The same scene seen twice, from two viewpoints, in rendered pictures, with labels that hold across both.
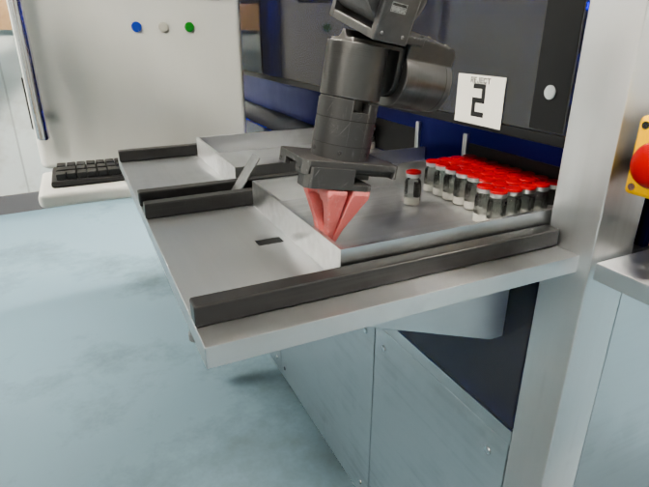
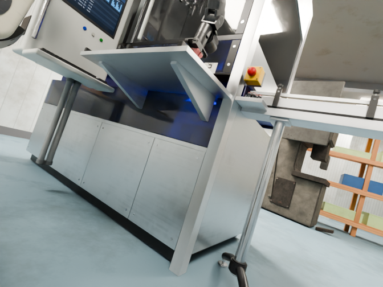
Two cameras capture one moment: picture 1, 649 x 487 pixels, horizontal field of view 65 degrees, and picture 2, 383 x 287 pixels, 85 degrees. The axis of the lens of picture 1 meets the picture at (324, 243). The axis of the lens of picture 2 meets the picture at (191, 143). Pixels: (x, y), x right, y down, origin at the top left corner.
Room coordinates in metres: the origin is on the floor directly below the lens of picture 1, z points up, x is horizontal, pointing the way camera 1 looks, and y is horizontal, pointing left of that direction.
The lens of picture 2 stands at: (-0.30, 0.33, 0.54)
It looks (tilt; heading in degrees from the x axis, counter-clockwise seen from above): 3 degrees up; 330
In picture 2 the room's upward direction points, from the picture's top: 18 degrees clockwise
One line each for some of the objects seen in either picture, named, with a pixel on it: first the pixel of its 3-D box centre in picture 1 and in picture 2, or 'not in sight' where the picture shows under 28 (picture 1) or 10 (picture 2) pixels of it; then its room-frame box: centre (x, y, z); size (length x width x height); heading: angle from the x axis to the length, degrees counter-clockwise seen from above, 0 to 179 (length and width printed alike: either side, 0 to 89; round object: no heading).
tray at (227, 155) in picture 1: (305, 151); not in sight; (0.93, 0.03, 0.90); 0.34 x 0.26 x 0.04; 116
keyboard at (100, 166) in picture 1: (149, 164); (73, 69); (1.15, 0.40, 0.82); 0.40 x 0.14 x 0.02; 115
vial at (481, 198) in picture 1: (483, 203); not in sight; (0.60, -0.19, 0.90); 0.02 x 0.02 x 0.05
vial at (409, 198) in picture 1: (412, 188); not in sight; (0.67, -0.12, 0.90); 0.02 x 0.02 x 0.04
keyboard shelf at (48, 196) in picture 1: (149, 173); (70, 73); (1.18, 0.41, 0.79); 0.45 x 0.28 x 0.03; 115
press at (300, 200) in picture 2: not in sight; (307, 150); (2.06, -3.57, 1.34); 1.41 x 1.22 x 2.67; 32
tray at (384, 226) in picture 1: (412, 203); not in sight; (0.62, -0.11, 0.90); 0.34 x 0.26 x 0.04; 115
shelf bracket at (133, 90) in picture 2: not in sight; (122, 87); (0.96, 0.14, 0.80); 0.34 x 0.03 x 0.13; 115
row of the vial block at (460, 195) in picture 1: (467, 188); not in sight; (0.66, -0.19, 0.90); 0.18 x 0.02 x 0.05; 25
